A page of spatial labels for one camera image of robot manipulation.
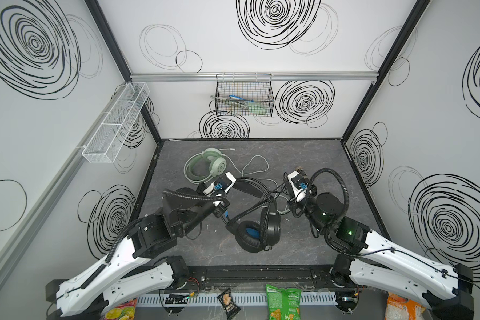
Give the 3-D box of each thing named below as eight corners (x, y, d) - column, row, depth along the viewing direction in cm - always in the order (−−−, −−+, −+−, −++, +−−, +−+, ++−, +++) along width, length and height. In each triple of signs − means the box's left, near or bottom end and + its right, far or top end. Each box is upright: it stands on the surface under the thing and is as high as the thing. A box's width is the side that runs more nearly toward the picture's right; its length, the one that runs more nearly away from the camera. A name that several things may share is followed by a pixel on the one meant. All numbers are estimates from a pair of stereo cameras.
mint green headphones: (188, 185, 102) (184, 175, 95) (185, 164, 111) (181, 153, 104) (228, 176, 106) (227, 165, 99) (223, 156, 115) (221, 145, 108)
